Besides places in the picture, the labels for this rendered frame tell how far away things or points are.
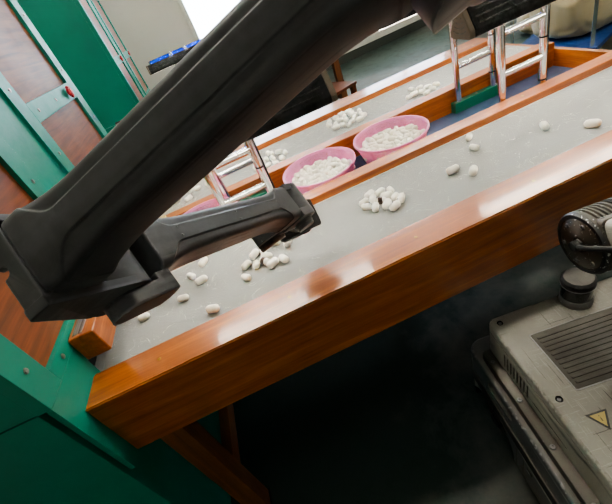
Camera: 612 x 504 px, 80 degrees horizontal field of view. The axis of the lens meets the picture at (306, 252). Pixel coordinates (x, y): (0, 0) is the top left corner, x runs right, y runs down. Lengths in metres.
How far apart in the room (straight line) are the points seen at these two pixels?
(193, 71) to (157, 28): 5.64
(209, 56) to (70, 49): 3.36
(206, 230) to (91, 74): 3.18
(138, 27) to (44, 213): 5.63
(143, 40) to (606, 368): 5.69
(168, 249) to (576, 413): 0.82
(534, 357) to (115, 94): 3.34
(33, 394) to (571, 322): 1.13
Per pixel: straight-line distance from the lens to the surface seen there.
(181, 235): 0.42
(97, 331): 0.96
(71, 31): 3.58
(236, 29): 0.24
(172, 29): 5.88
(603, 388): 0.98
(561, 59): 1.91
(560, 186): 0.99
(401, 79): 1.94
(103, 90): 3.59
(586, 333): 1.06
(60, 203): 0.28
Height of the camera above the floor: 1.30
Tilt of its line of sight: 35 degrees down
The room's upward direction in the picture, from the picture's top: 24 degrees counter-clockwise
